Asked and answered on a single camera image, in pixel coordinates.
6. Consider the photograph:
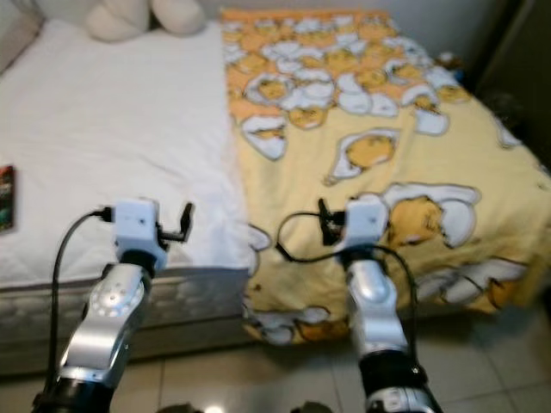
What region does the dark book with red print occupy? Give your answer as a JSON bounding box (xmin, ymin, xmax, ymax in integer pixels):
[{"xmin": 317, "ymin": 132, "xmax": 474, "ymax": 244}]
[{"xmin": 0, "ymin": 165, "xmax": 16, "ymax": 233}]

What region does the white quilted mattress pad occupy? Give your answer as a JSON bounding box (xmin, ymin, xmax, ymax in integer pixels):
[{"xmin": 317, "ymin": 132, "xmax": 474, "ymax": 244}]
[{"xmin": 0, "ymin": 19, "xmax": 255, "ymax": 289}]

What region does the yellow orange cartoon egg blanket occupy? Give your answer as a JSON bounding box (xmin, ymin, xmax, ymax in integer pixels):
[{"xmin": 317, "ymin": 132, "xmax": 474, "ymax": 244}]
[{"xmin": 218, "ymin": 9, "xmax": 551, "ymax": 347}]

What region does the dark wardrobe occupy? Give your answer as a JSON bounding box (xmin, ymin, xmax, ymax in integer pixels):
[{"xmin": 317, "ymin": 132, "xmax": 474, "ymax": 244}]
[{"xmin": 474, "ymin": 0, "xmax": 551, "ymax": 147}]

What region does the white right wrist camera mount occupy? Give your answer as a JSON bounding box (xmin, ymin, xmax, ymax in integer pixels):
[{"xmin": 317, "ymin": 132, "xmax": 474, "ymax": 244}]
[{"xmin": 343, "ymin": 200, "xmax": 388, "ymax": 255}]

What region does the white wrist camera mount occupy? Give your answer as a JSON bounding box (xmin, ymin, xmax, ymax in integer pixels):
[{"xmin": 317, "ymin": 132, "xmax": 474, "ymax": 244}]
[
  {"xmin": 114, "ymin": 198, "xmax": 164, "ymax": 263},
  {"xmin": 343, "ymin": 200, "xmax": 388, "ymax": 255}
]

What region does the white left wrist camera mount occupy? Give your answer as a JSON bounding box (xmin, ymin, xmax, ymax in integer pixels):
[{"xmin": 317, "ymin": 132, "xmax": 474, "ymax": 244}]
[{"xmin": 114, "ymin": 198, "xmax": 164, "ymax": 263}]

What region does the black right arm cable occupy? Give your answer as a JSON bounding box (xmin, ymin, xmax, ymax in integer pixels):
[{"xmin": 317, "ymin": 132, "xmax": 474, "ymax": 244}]
[{"xmin": 275, "ymin": 212, "xmax": 418, "ymax": 354}]

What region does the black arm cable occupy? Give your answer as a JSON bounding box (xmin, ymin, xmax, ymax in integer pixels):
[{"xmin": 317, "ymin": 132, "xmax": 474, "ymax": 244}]
[
  {"xmin": 47, "ymin": 206, "xmax": 117, "ymax": 405},
  {"xmin": 275, "ymin": 212, "xmax": 418, "ymax": 354}
]

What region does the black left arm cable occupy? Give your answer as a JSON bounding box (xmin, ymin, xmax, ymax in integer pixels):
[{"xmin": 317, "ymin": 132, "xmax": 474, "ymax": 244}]
[{"xmin": 47, "ymin": 206, "xmax": 117, "ymax": 405}]

